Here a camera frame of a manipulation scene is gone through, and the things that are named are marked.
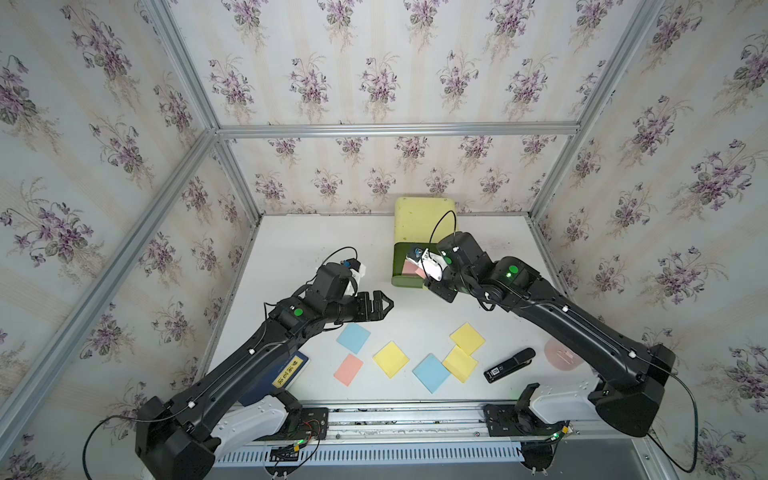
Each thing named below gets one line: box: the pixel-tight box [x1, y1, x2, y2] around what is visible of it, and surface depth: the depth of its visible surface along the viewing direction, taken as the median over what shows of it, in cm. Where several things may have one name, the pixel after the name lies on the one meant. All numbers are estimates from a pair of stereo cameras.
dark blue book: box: [238, 350, 311, 407], surface depth 81 cm
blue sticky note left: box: [336, 323, 371, 354], surface depth 91 cm
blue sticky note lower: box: [412, 353, 451, 394], surface depth 84 cm
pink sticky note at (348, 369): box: [333, 353, 364, 387], surface depth 84 cm
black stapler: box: [484, 348, 536, 384], surface depth 81 cm
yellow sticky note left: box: [372, 340, 410, 379], surface depth 86 cm
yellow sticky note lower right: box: [442, 345, 478, 383], surface depth 84 cm
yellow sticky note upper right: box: [450, 322, 486, 356], surface depth 90 cm
